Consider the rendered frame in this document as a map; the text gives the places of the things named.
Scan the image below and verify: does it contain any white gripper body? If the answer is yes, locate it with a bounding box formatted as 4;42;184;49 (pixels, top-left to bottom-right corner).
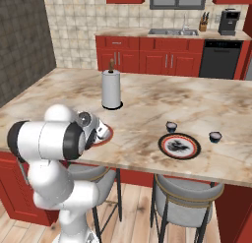
93;119;111;144

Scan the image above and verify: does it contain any red rimmed plate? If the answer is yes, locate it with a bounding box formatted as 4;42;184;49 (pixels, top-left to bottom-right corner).
92;124;115;148

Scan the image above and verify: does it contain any dark blue yogurt container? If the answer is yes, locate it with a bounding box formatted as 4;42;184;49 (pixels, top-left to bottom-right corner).
209;131;223;144
165;121;178;134

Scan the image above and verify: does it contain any black and red patterned plate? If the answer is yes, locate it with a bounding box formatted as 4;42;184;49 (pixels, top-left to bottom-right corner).
157;132;202;160

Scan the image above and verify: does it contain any paper towel roll on holder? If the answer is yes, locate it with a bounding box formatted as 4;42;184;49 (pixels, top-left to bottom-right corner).
100;58;124;111

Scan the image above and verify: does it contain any grey bar stool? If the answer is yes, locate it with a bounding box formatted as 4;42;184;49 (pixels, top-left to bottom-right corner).
150;173;225;243
67;162;123;243

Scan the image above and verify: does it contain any red base cupboard run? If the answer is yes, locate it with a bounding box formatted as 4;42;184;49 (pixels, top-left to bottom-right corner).
94;34;206;79

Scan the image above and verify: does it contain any red island cabinet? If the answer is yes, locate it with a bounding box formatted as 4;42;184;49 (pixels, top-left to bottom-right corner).
0;151;252;243

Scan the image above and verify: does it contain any steel sink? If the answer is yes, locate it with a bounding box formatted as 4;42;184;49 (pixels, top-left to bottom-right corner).
147;28;200;37

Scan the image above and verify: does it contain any steel tap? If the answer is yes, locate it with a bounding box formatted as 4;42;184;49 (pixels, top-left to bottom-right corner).
180;14;191;32

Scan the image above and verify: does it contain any black dishwasher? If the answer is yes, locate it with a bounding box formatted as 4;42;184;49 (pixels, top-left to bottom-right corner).
198;39;244;81

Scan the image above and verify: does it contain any wooden knife block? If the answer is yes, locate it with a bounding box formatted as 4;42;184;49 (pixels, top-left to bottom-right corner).
199;11;211;32

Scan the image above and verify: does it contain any black coffee machine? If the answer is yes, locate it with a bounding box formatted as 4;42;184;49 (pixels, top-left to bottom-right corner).
218;9;242;36

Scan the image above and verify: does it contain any red tall cupboard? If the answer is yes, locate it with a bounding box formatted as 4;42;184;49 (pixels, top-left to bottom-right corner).
233;4;252;82

